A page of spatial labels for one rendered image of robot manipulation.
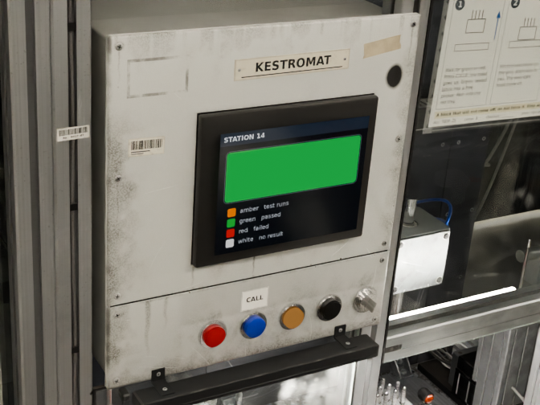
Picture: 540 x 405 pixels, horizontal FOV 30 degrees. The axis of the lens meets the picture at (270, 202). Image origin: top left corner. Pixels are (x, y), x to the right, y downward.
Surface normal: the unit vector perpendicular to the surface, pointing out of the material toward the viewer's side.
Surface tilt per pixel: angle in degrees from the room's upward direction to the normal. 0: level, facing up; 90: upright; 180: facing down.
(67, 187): 90
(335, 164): 90
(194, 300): 90
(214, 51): 90
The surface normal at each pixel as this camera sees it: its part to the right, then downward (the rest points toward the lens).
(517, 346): 0.49, 0.39
